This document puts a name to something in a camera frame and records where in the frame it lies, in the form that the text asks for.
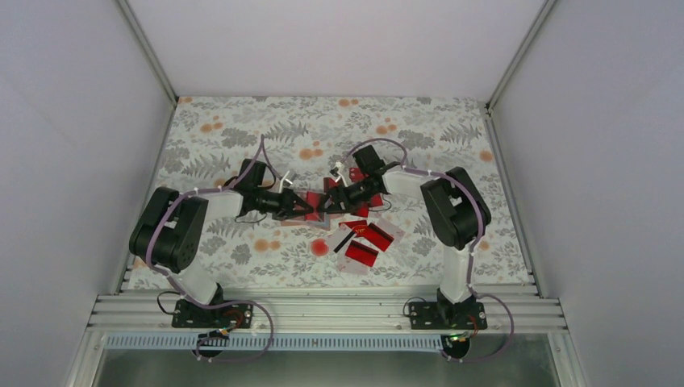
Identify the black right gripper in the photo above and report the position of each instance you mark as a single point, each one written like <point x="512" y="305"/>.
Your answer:
<point x="339" y="194"/>

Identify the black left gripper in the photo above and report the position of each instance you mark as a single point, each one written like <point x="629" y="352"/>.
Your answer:
<point x="285" y="210"/>

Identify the tan leather card holder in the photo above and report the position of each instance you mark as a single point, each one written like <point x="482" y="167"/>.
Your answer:
<point x="299" y="222"/>

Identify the red VIP card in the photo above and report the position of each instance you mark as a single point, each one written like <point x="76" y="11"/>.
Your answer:
<point x="355" y="175"/>
<point x="358" y="227"/>

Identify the red card pair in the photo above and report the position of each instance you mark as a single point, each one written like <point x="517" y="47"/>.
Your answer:
<point x="314" y="199"/>

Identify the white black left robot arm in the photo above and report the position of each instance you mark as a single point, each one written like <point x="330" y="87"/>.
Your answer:
<point x="167" y="234"/>

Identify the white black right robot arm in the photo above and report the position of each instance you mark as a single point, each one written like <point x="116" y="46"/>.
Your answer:
<point x="455" y="208"/>

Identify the white card black stripe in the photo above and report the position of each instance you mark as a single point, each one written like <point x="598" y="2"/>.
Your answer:
<point x="333" y="242"/>

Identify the red card black stripe right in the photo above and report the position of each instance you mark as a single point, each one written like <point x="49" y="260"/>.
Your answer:
<point x="378" y="237"/>

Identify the red card black stripe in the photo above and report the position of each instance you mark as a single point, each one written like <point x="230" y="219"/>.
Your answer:
<point x="378" y="237"/>
<point x="361" y="253"/>

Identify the red card black stripe bottom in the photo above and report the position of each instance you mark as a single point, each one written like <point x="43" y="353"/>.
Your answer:
<point x="361" y="253"/>

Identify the white floral card bottom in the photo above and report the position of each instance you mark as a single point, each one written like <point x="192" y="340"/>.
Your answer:
<point x="350" y="266"/>

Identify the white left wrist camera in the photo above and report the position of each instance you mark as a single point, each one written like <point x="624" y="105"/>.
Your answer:
<point x="286" y="181"/>

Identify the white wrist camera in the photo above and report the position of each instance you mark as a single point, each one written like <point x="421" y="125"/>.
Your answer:
<point x="286" y="181"/>
<point x="338" y="171"/>

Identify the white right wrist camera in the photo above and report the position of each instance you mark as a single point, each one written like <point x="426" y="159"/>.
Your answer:
<point x="338" y="171"/>

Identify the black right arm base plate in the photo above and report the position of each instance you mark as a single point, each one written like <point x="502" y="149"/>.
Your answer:
<point x="424" y="316"/>

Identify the white perforated cable duct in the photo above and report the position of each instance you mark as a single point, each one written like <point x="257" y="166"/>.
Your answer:
<point x="280" y="342"/>

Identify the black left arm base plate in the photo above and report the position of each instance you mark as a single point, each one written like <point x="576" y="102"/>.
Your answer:
<point x="188" y="315"/>

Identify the aluminium corner post left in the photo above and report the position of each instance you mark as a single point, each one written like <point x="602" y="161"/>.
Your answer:
<point x="146" y="48"/>

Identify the aluminium corner post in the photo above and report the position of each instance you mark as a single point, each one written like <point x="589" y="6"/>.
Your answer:
<point x="146" y="48"/>
<point x="528" y="40"/>

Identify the aluminium front rail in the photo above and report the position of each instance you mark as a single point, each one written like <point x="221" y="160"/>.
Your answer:
<point x="327" y="312"/>

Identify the aluminium corner post right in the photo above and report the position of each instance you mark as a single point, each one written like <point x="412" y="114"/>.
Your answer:
<point x="528" y="40"/>

